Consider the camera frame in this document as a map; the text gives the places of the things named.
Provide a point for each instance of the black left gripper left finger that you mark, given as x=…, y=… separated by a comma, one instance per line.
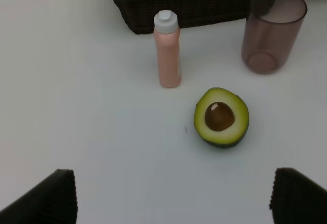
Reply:
x=53, y=200

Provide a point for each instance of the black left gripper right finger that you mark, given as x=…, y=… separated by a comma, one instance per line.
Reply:
x=296, y=198

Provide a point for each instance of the halved avocado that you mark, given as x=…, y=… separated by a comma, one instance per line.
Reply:
x=221, y=118

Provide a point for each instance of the translucent pink cup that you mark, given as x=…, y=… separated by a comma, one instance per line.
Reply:
x=272, y=27

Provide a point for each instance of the pink bottle white cap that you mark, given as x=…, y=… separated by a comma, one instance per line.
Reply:
x=167, y=33

